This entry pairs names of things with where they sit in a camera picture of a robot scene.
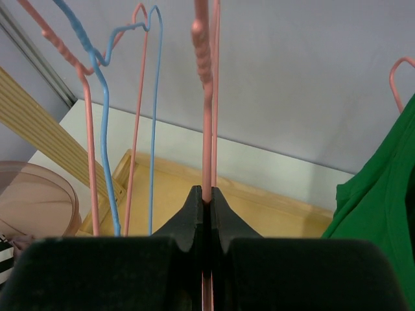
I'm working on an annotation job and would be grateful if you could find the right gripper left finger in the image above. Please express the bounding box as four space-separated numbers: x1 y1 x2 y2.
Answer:
152 185 204 253

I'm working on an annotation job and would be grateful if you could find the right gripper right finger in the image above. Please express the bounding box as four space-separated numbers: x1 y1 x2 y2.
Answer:
211 187 264 255

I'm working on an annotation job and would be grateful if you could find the green tank top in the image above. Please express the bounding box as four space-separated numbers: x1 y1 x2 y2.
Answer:
322 99 414 308

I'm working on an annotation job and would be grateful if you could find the pink tank top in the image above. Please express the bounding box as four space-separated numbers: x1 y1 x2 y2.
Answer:
9 235 35 253

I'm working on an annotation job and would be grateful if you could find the black white striped tank top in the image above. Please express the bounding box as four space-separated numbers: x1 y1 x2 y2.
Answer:
0 235 14 288

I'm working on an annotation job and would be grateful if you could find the light blue wire hanger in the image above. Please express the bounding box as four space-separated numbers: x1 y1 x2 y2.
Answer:
54 1 163 236

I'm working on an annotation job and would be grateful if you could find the pink wire hanger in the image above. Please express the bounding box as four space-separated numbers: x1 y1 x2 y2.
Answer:
191 1 220 310
388 56 414 113
16 0 150 237

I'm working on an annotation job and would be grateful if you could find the wooden clothes rack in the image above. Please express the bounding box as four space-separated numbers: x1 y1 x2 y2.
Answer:
1 71 333 238

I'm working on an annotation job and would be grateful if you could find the pink translucent plastic basket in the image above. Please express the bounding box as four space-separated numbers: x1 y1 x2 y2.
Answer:
1 161 81 238

